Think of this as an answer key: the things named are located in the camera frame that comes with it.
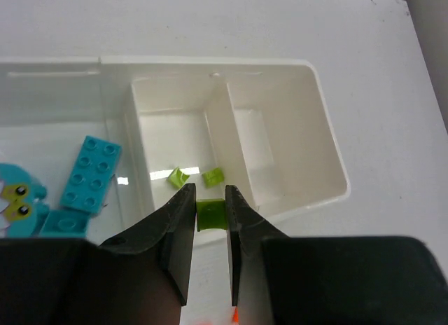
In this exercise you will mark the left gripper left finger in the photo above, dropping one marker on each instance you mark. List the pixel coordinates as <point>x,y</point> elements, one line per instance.
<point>170,231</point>

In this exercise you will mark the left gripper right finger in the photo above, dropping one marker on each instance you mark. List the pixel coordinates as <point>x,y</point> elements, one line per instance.
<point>258,254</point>

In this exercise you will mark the green lego piece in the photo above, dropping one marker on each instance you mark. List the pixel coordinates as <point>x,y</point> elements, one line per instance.
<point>177,178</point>
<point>211,214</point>
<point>213,177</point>

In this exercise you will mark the orange lego piece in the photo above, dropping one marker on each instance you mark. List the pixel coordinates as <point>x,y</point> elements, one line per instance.
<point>235,317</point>

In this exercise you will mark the long teal lego brick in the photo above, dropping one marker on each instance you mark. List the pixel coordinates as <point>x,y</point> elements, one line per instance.
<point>89,180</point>

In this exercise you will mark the small teal lego brick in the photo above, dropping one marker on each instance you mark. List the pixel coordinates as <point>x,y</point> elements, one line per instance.
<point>65,224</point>

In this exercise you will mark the teal penguin lego brick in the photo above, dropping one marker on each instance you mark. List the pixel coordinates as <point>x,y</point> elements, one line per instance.
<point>23,207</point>

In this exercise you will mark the white three-compartment sorting tray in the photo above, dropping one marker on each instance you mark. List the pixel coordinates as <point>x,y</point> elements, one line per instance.
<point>264,122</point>

